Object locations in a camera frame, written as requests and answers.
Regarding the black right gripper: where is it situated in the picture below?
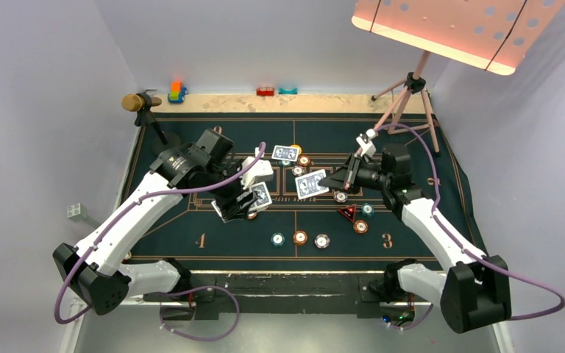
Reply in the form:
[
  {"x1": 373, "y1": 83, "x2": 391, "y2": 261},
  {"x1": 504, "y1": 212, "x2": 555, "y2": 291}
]
[{"x1": 319, "y1": 153, "x2": 391, "y2": 196}]

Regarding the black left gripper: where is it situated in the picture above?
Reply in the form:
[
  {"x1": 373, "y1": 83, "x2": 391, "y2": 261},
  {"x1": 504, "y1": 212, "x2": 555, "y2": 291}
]
[{"x1": 202, "y1": 158, "x2": 258, "y2": 219}]

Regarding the pink blue chips pile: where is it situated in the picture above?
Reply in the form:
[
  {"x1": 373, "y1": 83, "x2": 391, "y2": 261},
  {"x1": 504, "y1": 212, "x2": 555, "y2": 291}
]
[
  {"x1": 292, "y1": 165, "x2": 305, "y2": 177},
  {"x1": 333, "y1": 191, "x2": 348, "y2": 204}
]

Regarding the blue white card deck box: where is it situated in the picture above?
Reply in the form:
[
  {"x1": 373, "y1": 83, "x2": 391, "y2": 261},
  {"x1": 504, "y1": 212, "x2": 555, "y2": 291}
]
[{"x1": 211, "y1": 182, "x2": 273, "y2": 223}]

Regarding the red black all-in triangle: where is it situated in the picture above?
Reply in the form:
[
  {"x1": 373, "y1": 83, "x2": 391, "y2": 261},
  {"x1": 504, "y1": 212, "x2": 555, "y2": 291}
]
[{"x1": 338, "y1": 204, "x2": 357, "y2": 223}]

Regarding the yellow dealer button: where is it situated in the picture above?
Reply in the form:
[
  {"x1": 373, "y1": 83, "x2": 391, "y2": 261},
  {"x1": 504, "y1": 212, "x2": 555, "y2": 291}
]
[{"x1": 290, "y1": 144, "x2": 302, "y2": 154}]

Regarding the green blue chip stack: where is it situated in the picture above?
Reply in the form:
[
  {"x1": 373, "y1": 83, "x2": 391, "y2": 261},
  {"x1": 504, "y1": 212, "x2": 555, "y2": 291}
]
[{"x1": 271, "y1": 232, "x2": 285, "y2": 247}]

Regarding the pink blue chip stack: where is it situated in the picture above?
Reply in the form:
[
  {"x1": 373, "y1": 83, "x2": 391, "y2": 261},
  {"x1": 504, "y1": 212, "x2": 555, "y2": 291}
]
[{"x1": 314, "y1": 234, "x2": 330, "y2": 249}]

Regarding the blue back playing card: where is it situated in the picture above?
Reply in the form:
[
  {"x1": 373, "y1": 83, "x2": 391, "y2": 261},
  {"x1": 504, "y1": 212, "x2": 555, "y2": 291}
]
[{"x1": 271, "y1": 145, "x2": 300, "y2": 162}]

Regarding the orange red chip stack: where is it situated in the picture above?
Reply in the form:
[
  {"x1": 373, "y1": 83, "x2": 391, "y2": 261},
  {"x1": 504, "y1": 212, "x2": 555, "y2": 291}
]
[{"x1": 293, "y1": 230, "x2": 308, "y2": 246}]

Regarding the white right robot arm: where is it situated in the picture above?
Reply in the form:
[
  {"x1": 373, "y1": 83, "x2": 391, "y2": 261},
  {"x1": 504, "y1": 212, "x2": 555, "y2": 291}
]
[{"x1": 319, "y1": 144, "x2": 512, "y2": 333}]

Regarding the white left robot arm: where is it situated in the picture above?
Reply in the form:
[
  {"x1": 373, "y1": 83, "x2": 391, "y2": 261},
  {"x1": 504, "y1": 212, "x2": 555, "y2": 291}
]
[{"x1": 52, "y1": 129, "x2": 273, "y2": 324}]

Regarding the dark green poker mat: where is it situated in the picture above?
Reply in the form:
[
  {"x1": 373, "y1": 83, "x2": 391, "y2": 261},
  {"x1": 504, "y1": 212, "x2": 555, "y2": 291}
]
[{"x1": 126, "y1": 113, "x2": 494, "y2": 272}]

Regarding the teal toy block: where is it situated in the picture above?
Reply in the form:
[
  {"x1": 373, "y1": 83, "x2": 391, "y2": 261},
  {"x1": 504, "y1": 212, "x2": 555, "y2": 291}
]
[{"x1": 278, "y1": 85, "x2": 298, "y2": 95}]

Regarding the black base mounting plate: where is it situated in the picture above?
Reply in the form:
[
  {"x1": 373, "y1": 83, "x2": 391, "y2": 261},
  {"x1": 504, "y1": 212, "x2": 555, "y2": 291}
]
[{"x1": 143, "y1": 271, "x2": 426, "y2": 326}]

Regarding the red toy block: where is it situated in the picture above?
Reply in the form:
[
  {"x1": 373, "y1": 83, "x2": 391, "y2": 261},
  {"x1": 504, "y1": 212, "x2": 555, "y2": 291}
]
[{"x1": 255, "y1": 86, "x2": 276, "y2": 96}]

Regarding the orange green toy block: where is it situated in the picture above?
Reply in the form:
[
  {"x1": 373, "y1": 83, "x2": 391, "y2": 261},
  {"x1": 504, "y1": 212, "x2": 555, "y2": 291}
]
[{"x1": 167, "y1": 81, "x2": 188, "y2": 104}]

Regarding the gold microphone on stand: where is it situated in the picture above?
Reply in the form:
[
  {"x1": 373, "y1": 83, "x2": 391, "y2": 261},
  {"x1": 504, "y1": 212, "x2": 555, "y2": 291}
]
[{"x1": 121, "y1": 90, "x2": 181, "y2": 156}]

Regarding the grey lego brick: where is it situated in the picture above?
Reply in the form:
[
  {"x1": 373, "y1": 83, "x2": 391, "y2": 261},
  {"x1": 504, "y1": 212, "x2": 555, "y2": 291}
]
[{"x1": 66, "y1": 203, "x2": 88, "y2": 222}]

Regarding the pink music stand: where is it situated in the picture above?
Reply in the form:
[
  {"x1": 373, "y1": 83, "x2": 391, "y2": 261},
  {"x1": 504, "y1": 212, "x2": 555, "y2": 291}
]
[{"x1": 351, "y1": 0, "x2": 565, "y2": 153}]

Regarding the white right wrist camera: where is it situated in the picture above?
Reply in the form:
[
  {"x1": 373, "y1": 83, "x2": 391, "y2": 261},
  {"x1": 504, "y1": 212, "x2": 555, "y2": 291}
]
[{"x1": 356, "y1": 129, "x2": 377, "y2": 157}]

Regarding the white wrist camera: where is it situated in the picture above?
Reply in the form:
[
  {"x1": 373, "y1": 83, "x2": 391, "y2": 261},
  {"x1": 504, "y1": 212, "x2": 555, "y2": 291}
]
[
  {"x1": 240, "y1": 157, "x2": 274, "y2": 190},
  {"x1": 356, "y1": 129, "x2": 377, "y2": 157}
]

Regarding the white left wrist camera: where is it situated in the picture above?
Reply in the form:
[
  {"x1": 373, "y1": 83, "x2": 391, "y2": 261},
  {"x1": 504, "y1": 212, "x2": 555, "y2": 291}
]
[{"x1": 240, "y1": 157, "x2": 274, "y2": 190}]

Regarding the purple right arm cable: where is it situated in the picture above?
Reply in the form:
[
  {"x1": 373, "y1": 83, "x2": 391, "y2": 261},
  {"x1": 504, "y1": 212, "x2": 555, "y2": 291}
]
[{"x1": 374, "y1": 122, "x2": 565, "y2": 331}]

